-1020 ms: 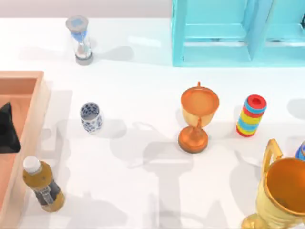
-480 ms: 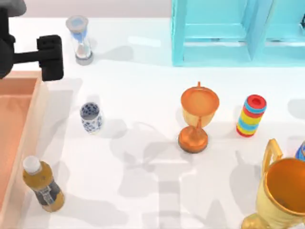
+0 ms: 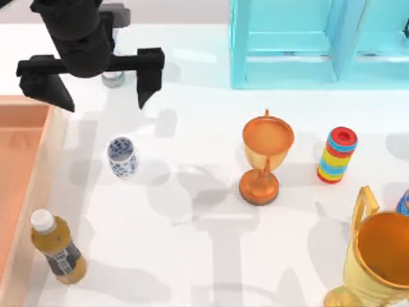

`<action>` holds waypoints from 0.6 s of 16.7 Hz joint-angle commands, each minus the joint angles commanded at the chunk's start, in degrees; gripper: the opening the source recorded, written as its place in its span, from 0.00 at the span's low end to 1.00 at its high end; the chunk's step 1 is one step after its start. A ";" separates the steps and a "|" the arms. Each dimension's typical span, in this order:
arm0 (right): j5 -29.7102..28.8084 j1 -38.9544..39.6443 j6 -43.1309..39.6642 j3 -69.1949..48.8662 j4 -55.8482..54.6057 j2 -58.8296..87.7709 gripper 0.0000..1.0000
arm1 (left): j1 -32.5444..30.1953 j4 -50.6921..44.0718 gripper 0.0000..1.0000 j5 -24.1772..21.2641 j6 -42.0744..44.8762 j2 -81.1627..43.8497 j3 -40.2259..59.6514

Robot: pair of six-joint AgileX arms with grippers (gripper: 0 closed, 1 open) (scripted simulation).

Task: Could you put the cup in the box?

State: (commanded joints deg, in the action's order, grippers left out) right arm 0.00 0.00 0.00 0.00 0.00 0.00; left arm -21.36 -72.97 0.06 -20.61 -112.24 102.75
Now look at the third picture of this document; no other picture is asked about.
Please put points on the brown bottle with white cap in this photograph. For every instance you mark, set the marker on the brown bottle with white cap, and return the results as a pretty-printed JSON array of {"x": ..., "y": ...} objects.
[{"x": 59, "y": 249}]

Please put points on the large gold trophy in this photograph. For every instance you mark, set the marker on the large gold trophy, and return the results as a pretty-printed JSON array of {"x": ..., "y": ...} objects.
[{"x": 380, "y": 256}]

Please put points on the blue and white cup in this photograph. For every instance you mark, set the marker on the blue and white cup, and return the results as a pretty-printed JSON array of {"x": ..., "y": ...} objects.
[{"x": 123, "y": 160}]

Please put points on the shallow salmon box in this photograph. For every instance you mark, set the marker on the shallow salmon box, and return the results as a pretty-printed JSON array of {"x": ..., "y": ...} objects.
[{"x": 22, "y": 153}]

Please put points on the bronze trophy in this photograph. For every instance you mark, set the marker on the bronze trophy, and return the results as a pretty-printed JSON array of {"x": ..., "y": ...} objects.
[{"x": 266, "y": 144}]

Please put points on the light blue rack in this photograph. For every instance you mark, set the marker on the light blue rack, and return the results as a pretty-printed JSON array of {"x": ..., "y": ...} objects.
[{"x": 287, "y": 44}]

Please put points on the stack of coloured rings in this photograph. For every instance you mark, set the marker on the stack of coloured rings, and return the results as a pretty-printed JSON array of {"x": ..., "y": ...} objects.
[{"x": 337, "y": 156}]

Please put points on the blue can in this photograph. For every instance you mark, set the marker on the blue can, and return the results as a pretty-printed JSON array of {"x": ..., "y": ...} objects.
[{"x": 404, "y": 203}]

